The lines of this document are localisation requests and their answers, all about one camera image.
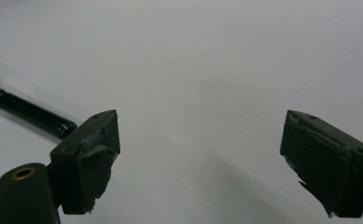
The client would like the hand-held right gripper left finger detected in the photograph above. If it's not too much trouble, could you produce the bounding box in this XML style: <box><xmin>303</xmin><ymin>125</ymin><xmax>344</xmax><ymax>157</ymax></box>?
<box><xmin>49</xmin><ymin>109</ymin><xmax>121</xmax><ymax>216</ymax></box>

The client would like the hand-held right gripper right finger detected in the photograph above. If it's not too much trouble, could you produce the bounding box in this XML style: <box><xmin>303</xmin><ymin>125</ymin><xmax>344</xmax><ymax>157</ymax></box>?
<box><xmin>280</xmin><ymin>109</ymin><xmax>363</xmax><ymax>218</ymax></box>

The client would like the black makeup brush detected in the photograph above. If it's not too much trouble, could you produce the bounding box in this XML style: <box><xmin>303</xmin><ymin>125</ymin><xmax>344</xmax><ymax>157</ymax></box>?
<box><xmin>0</xmin><ymin>74</ymin><xmax>78</xmax><ymax>140</ymax></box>

